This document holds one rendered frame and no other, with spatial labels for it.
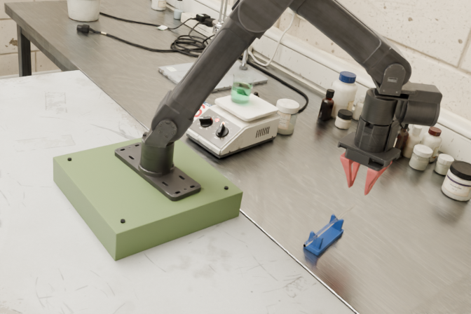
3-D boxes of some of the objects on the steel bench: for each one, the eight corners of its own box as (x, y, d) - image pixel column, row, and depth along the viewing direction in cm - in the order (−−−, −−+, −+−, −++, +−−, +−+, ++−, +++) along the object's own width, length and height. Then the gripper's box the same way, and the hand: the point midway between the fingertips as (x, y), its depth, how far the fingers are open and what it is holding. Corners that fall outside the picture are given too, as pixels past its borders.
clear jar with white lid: (278, 123, 144) (284, 96, 140) (297, 130, 142) (303, 104, 138) (267, 130, 140) (272, 102, 136) (287, 138, 137) (292, 110, 133)
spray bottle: (174, 19, 215) (176, -7, 210) (172, 16, 218) (174, -9, 213) (183, 19, 216) (186, -6, 211) (181, 17, 219) (183, -9, 214)
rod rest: (317, 256, 97) (322, 241, 95) (302, 247, 99) (306, 232, 97) (343, 233, 104) (347, 219, 103) (329, 225, 106) (333, 211, 104)
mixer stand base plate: (192, 95, 152) (192, 92, 151) (156, 69, 165) (156, 66, 164) (268, 82, 170) (269, 78, 169) (231, 59, 183) (232, 57, 182)
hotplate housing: (219, 160, 122) (223, 130, 118) (183, 136, 130) (187, 107, 126) (282, 138, 136) (288, 110, 133) (247, 117, 144) (251, 90, 140)
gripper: (343, 114, 96) (326, 186, 103) (394, 134, 91) (374, 208, 98) (359, 104, 101) (343, 174, 108) (410, 123, 96) (390, 194, 103)
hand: (359, 186), depth 102 cm, fingers open, 3 cm apart
